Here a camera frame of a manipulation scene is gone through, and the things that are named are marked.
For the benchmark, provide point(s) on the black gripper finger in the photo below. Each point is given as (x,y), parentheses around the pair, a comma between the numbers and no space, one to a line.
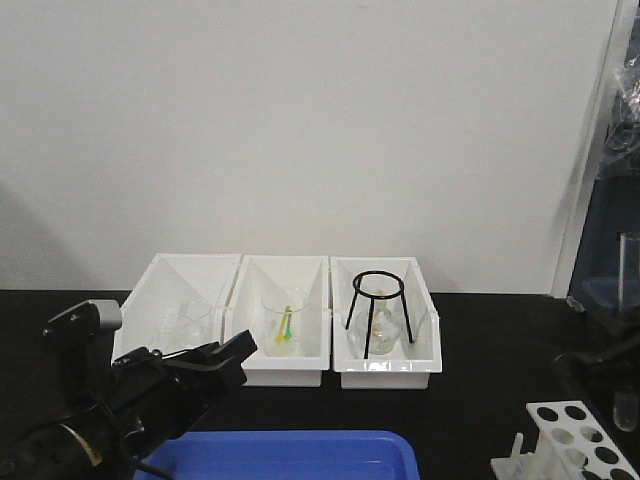
(233,351)
(223,380)

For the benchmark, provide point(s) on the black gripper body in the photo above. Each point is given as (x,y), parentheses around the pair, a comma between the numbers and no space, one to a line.
(152,399)

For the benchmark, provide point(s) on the clear glass test tube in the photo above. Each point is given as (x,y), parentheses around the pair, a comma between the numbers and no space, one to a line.
(626,394)

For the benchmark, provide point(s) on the white test tube rack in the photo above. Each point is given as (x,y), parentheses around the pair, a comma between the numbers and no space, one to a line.
(571,444)

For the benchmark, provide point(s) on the blue pegboard drying rack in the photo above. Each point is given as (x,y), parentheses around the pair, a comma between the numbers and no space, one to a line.
(606,271)

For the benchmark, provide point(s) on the small glass beaker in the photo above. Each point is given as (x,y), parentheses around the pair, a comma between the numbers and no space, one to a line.
(184,326)

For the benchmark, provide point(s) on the white storage bin left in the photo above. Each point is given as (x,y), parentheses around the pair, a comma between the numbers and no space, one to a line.
(168,280)

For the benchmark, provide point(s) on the white storage bin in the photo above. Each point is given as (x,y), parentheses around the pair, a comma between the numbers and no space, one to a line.
(407,367)
(257,275)
(168,280)

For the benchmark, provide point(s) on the yellow plastic spatula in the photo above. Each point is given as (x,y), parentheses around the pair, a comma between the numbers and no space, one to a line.
(279,338)

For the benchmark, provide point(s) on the green plastic spatula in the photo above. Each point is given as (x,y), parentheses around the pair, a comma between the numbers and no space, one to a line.
(287,334)

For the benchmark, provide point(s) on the glass beaker with spatulas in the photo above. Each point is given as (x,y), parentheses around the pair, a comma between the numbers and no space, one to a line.
(274,302)

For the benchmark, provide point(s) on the white storage bin middle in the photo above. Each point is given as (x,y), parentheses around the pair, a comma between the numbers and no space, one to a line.
(257,275)

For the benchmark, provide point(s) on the blue plastic tray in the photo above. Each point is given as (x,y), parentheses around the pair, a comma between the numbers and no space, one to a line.
(294,454)

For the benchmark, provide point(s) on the round glass flask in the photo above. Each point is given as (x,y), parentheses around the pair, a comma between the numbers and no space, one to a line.
(373,329)

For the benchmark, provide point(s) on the white storage bin right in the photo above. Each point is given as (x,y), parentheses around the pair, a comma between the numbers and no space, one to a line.
(407,367)

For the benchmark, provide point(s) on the black metal tripod stand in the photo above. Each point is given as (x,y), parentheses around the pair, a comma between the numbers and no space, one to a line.
(381,284)

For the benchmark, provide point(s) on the clear plastic bag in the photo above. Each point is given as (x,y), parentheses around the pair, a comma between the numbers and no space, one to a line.
(620,153)

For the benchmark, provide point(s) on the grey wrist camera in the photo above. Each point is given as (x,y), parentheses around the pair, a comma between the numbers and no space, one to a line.
(80,324)

